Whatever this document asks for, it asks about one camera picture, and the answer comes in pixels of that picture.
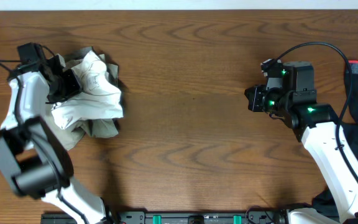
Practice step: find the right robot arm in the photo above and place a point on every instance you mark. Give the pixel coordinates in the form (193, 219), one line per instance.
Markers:
(290, 96)

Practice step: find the black mounting rail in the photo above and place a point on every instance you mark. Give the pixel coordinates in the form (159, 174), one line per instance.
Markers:
(253, 216)

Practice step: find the khaki folded shorts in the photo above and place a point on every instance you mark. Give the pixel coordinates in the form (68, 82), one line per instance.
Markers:
(99, 128)

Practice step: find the white t-shirt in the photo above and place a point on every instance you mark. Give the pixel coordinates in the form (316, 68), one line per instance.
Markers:
(99, 97)

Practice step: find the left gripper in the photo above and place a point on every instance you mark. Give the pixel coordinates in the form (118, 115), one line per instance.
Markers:
(73, 87)

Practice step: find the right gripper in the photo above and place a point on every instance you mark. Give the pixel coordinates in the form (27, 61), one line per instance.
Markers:
(255, 101)

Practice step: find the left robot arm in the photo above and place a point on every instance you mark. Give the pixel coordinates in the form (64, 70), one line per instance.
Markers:
(32, 159)

